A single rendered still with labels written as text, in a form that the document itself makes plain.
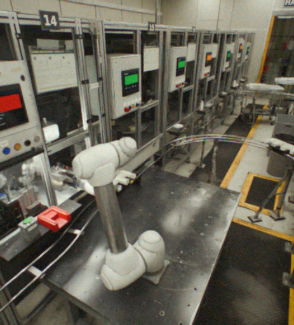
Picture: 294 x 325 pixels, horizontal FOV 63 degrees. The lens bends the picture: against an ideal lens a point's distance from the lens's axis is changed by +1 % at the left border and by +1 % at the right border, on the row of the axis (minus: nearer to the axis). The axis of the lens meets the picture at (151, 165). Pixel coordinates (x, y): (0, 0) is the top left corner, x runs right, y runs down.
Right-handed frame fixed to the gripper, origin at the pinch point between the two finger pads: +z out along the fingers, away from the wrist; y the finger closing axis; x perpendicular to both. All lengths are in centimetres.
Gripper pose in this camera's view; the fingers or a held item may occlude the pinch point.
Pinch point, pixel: (63, 176)
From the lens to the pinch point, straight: 193.0
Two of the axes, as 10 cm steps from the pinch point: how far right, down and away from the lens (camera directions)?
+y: 0.1, -8.8, -4.8
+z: -8.7, -2.5, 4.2
